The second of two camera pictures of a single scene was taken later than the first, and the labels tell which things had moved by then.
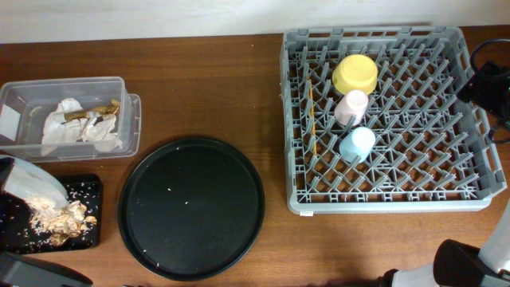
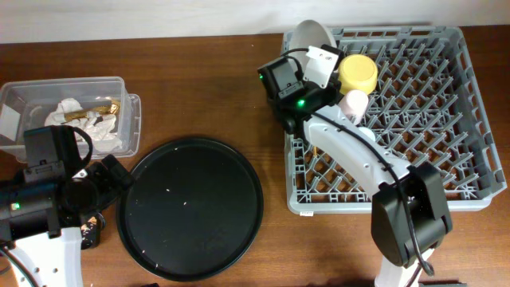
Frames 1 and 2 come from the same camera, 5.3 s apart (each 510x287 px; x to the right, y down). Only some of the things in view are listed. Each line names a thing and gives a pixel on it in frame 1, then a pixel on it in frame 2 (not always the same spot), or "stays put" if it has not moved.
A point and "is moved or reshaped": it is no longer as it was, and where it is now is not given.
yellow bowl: [355, 72] stays put
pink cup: [351, 108] stays put
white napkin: [99, 131] stays put
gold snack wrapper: [112, 108] stays put
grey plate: [29, 181] is moved or reshaped
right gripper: [479, 85] -> [326, 92]
